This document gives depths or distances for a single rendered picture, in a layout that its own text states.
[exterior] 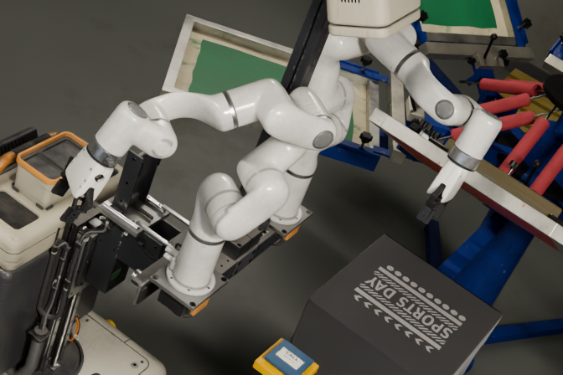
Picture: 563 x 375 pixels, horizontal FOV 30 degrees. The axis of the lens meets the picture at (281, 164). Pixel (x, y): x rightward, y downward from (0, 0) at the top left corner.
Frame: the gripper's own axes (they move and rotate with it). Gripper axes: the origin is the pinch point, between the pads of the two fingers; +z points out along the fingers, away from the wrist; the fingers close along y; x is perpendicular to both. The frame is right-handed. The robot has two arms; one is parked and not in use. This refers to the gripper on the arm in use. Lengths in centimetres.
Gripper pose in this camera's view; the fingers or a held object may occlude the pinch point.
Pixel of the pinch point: (429, 215)
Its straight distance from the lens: 256.7
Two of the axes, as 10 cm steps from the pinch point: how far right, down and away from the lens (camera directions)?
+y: -4.2, 0.9, -9.0
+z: -4.6, 8.4, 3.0
